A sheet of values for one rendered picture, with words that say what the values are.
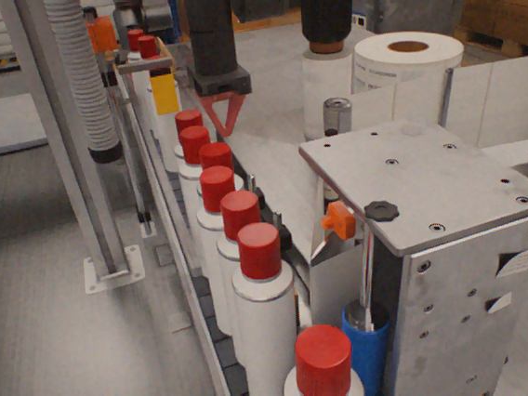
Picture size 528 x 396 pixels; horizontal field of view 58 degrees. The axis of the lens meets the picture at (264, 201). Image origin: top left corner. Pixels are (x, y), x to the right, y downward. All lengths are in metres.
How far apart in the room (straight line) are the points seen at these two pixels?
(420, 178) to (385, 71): 0.61
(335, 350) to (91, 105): 0.34
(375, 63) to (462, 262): 0.66
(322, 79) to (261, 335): 0.51
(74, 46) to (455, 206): 0.36
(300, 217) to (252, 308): 0.36
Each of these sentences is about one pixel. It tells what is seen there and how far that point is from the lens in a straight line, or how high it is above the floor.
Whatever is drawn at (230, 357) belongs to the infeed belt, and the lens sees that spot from 0.55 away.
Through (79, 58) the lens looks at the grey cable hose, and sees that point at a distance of 0.49.
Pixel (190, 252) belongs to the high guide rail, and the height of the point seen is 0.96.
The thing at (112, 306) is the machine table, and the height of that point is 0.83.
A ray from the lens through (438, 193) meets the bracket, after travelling 0.31.
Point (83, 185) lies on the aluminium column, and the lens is 0.68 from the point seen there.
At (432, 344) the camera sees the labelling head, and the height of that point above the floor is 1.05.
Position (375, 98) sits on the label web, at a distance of 0.69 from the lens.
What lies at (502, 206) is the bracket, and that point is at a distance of 0.31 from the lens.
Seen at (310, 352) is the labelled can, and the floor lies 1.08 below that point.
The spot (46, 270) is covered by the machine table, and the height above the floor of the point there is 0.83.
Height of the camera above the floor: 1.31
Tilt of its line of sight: 34 degrees down
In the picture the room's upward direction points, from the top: 5 degrees counter-clockwise
